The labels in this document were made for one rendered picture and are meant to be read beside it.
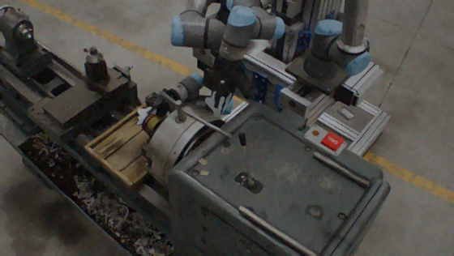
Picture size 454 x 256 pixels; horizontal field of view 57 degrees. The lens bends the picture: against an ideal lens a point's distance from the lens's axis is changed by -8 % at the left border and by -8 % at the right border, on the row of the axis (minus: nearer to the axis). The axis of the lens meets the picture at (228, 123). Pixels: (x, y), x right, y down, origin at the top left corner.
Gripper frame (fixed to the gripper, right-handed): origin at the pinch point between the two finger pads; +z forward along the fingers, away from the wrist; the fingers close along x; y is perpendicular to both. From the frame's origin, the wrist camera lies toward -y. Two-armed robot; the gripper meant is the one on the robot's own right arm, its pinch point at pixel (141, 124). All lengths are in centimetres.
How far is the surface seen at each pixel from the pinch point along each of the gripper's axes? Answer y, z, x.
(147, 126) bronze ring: -4.2, 0.3, 1.8
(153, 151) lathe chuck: -18.3, 10.4, 7.1
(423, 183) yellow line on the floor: -98, -158, -108
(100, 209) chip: 13, 20, -50
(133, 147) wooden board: 8.0, -0.5, -19.8
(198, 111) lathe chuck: -20.9, -9.3, 14.2
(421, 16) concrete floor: -10, -375, -106
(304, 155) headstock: -61, -15, 17
